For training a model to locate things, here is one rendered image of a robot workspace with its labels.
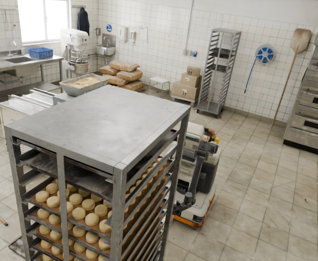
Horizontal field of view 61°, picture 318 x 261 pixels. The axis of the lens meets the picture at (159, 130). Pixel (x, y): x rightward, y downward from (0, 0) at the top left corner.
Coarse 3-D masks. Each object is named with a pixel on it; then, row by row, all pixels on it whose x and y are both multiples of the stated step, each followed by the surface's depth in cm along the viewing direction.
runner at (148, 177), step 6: (174, 150) 137; (168, 156) 130; (162, 162) 123; (156, 168) 118; (150, 174) 118; (144, 180) 114; (138, 186) 109; (144, 186) 110; (132, 192) 106; (138, 192) 105; (126, 198) 102; (132, 198) 101; (126, 204) 97; (108, 222) 91
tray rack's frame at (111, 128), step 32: (96, 96) 129; (128, 96) 133; (32, 128) 94; (64, 128) 96; (96, 128) 99; (128, 128) 102; (160, 128) 105; (96, 160) 81; (128, 160) 83; (64, 192) 94; (64, 224) 102; (64, 256) 110
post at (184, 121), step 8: (184, 120) 132; (184, 128) 134; (184, 136) 136; (176, 152) 141; (176, 160) 143; (176, 168) 145; (176, 176) 147; (176, 184) 150; (168, 200) 156; (168, 208) 158; (168, 216) 160; (168, 224) 163; (168, 232) 168; (160, 256) 177
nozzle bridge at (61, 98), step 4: (64, 92) 308; (56, 96) 294; (60, 96) 295; (64, 96) 296; (68, 96) 298; (72, 96) 299; (56, 100) 293; (60, 100) 291; (64, 100) 288; (56, 104) 295
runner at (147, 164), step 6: (174, 138) 131; (168, 144) 125; (162, 150) 118; (156, 156) 113; (150, 162) 108; (144, 168) 104; (138, 174) 99; (132, 180) 95; (126, 186) 92; (108, 204) 86
